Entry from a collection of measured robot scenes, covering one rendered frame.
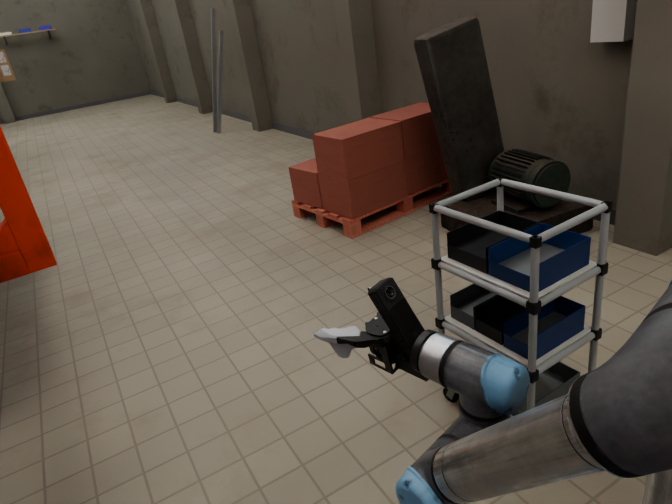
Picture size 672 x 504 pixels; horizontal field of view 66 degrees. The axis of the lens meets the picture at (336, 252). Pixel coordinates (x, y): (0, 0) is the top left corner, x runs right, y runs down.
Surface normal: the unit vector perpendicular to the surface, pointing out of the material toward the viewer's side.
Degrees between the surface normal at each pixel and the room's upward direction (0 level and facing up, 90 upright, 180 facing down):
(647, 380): 46
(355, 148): 90
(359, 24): 90
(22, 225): 90
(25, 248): 90
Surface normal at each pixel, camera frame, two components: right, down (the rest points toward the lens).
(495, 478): -0.65, 0.46
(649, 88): -0.86, 0.32
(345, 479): -0.14, -0.90
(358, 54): 0.50, 0.31
